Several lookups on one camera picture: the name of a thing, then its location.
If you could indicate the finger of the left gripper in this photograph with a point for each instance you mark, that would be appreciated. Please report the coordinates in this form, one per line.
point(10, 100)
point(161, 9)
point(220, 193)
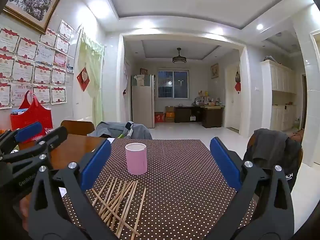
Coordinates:
point(40, 151)
point(10, 139)

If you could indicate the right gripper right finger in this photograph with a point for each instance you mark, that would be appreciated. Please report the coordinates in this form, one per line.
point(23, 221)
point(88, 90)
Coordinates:
point(262, 206)

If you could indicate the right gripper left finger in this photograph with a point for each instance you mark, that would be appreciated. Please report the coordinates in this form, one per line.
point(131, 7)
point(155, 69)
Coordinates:
point(48, 217)

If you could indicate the wooden chopstick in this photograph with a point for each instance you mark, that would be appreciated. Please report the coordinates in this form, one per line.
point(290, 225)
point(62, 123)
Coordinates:
point(135, 232)
point(101, 191)
point(126, 210)
point(108, 194)
point(139, 214)
point(125, 191)
point(112, 220)

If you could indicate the pink paper cup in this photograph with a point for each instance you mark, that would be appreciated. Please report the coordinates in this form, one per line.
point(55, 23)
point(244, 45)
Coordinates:
point(136, 158)

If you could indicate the red tote bag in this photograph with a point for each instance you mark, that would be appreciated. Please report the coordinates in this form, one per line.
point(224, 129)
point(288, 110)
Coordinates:
point(33, 112)

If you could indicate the dark jacket on chair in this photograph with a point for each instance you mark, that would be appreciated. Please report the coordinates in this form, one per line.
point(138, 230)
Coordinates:
point(267, 148)

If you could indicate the brown wooden chair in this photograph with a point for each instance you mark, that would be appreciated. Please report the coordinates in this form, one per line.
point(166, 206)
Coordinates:
point(78, 127)

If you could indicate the brown polka dot mat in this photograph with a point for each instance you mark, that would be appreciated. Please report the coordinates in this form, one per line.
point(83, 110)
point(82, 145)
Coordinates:
point(186, 192)

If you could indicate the dark wooden desk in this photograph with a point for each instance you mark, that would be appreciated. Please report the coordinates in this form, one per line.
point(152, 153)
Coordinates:
point(208, 116)

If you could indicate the grey jacket on chair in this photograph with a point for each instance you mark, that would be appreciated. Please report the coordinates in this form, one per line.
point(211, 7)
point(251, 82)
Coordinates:
point(119, 130)

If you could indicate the green door curtain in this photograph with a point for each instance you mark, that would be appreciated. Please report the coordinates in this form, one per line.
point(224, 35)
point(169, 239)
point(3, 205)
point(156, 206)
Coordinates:
point(91, 58)

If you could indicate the red door ornament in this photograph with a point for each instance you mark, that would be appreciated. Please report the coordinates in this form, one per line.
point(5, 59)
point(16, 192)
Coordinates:
point(237, 82)

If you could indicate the white tall cabinet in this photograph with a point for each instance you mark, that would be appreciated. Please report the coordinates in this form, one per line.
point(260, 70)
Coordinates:
point(279, 92)

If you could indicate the framed blossom painting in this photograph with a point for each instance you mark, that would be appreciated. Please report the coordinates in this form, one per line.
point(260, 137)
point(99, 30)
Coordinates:
point(36, 14)

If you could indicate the white refrigerator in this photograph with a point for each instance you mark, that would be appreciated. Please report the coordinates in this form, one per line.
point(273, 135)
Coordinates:
point(143, 100)

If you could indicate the small framed picture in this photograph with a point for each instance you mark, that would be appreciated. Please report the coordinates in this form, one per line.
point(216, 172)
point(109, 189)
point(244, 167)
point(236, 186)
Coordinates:
point(214, 70)

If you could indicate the window with bars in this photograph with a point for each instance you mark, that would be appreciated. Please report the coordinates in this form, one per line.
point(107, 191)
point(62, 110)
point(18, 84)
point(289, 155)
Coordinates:
point(173, 84)

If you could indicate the round ceiling fan lamp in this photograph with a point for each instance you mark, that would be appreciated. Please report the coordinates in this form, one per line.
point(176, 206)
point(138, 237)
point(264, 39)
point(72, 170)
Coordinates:
point(179, 58)

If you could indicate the red diamond wall decoration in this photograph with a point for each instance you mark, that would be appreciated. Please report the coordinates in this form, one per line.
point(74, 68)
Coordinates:
point(83, 79)

